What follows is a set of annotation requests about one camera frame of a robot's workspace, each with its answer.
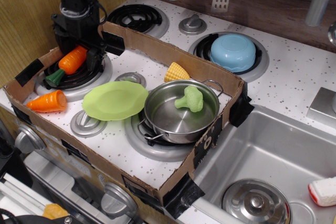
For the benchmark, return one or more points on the silver oven knob right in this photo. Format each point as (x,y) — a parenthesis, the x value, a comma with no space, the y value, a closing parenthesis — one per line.
(116,202)

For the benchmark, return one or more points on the silver stove knob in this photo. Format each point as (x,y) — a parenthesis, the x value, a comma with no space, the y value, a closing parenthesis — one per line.
(82,125)
(193,25)
(132,77)

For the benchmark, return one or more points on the silver oven knob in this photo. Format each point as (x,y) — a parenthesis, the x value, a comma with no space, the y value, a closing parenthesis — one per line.
(28,141)
(116,202)

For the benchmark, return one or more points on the silver faucet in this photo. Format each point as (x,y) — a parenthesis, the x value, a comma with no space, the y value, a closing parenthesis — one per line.
(320,19)

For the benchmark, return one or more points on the yellow toy piece bottom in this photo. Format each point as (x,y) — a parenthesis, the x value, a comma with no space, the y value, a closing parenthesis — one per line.
(54,211)

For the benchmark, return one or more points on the silver stove knob front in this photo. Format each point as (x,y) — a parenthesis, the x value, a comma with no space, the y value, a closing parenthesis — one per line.
(82,125)

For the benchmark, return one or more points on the green toy broccoli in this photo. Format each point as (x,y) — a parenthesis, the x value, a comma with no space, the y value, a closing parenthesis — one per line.
(192,99)

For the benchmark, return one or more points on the light blue plastic bowl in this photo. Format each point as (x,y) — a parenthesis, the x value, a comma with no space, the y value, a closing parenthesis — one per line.
(234,52)

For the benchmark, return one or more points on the white and red toy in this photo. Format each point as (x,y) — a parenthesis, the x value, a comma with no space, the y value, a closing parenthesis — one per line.
(322,192)

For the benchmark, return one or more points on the stainless steel pot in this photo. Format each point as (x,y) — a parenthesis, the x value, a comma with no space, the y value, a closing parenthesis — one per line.
(167,112)

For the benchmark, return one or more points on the orange carrot half piece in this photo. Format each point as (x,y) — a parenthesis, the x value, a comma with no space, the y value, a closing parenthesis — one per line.
(52,102)

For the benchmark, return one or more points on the silver stove knob centre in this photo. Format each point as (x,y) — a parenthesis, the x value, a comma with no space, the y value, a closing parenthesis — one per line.
(132,77)

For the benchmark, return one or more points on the steel pot lid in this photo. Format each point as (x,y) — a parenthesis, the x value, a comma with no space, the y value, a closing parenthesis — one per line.
(256,201)

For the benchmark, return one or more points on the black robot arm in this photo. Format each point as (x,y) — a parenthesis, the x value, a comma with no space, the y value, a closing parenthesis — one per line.
(79,6)

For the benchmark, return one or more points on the yellow toy corn piece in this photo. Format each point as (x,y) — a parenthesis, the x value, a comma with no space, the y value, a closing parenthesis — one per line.
(176,72)

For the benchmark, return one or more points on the light green plastic plate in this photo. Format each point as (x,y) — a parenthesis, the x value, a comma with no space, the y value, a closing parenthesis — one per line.
(116,100)

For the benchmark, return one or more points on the orange toy carrot green top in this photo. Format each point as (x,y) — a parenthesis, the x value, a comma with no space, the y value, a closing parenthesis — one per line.
(69,64)

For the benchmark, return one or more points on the stainless steel sink basin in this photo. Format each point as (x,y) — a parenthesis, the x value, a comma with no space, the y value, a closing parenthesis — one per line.
(273,148)

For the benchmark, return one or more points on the silver stove knob back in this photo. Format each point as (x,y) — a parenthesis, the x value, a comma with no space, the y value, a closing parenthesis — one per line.
(193,25)

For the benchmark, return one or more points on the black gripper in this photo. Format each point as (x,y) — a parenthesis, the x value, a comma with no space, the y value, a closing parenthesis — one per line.
(72,29)

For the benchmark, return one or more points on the silver oven knob left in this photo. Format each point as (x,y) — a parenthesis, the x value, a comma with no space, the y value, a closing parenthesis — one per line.
(28,141)

